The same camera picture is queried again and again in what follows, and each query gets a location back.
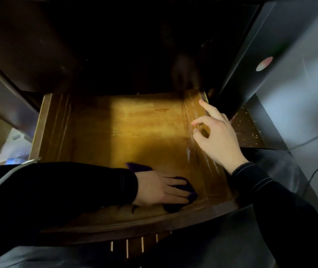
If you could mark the grey slanted panel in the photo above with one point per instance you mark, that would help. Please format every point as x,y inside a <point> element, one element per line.
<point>5,106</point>

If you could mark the person's right thumb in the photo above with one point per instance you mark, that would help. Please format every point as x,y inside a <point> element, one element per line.
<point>200,138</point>

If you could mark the person's right forearm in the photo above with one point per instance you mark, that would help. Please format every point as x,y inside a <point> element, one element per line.
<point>287,220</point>

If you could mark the pink oval sticker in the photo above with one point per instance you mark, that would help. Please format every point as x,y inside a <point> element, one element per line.
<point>264,64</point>

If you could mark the person's right hand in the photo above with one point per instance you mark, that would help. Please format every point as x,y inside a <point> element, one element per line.
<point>220,142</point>

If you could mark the grey metal appliance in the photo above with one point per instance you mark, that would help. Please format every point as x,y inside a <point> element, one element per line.
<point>301,80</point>

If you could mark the open wooden drawer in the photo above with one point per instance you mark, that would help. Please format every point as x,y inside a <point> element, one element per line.
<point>136,131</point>

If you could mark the person's right middle finger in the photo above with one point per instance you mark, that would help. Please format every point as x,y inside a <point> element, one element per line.
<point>210,108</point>

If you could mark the person's left fingers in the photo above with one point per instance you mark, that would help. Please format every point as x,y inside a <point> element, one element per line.
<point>177,192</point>

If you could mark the purple cleaning cloth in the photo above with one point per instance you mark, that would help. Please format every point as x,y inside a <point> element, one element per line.
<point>175,208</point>

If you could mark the person's left forearm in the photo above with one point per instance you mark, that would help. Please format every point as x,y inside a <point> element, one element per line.
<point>64,189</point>

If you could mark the dark wooden cabinet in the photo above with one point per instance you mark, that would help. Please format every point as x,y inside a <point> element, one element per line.
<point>92,47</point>

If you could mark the person's left hand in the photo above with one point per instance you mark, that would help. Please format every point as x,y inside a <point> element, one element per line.
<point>153,189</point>

